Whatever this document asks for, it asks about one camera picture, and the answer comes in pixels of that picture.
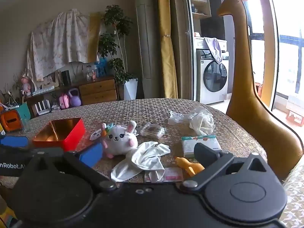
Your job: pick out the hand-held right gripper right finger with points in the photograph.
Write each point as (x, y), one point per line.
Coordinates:
(204, 152)

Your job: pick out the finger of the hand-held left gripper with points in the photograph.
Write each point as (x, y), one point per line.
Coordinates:
(14, 142)

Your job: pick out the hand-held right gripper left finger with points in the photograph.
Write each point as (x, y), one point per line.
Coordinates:
(90, 155)

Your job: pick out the yellow rubber toy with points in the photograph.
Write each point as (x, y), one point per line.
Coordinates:
(190, 167)

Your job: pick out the red tin box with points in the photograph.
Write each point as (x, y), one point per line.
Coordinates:
(71, 137)

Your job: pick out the white plastic bag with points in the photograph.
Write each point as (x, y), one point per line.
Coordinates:
(204, 123)

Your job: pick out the white bunny plush toy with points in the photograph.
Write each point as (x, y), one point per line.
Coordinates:
(118, 140)

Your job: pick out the pink white packet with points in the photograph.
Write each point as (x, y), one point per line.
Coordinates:
(172, 174)

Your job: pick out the white cloth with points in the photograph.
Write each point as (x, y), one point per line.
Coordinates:
(144, 158)

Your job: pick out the bag of cotton swabs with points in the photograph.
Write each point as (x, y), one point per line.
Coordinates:
(152, 130)

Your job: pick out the white green tissue packet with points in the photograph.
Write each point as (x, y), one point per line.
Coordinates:
(190, 144)

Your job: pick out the orange tissue box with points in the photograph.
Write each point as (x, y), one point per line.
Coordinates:
(11, 122)

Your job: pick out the clear drinking glass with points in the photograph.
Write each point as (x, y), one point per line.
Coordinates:
(25, 124)

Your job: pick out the small white printed tag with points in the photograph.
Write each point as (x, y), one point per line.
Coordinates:
(95, 135)

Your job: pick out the teal storage box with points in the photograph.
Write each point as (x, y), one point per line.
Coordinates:
(25, 111)

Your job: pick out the clear plastic bag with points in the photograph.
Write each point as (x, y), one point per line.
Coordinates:
(177, 118)

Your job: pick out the white router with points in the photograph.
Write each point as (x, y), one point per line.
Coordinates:
(41, 106)

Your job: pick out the white washing machine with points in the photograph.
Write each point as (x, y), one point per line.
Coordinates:
(201, 95)

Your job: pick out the pink doll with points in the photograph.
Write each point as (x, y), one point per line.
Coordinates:
(26, 85)

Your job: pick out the purple kettlebell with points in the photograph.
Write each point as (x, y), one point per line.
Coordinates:
(74, 99)

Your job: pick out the white keyboard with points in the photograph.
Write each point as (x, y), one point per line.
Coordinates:
(42, 91)

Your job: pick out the pink toy case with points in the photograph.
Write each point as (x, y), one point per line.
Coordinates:
(63, 102)

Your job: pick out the wooden cabinet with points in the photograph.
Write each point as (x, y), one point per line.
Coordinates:
(97, 87)

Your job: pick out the white planter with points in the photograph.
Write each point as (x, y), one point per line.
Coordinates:
(130, 89)

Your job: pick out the black speaker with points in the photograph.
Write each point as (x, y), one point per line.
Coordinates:
(66, 78)

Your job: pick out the cardboard box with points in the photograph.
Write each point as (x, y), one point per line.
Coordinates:
(294, 114)

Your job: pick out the purple towel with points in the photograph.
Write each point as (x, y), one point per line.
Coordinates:
(215, 49)

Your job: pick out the yellow curtain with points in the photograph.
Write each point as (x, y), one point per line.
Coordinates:
(166, 52)

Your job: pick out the floral sheet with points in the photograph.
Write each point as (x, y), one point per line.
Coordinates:
(59, 42)

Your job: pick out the standing air conditioner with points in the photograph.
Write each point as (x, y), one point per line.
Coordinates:
(144, 40)

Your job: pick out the green potted plant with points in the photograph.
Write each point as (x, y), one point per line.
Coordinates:
(116, 19)

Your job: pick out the photo frame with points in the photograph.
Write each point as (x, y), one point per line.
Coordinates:
(50, 80)

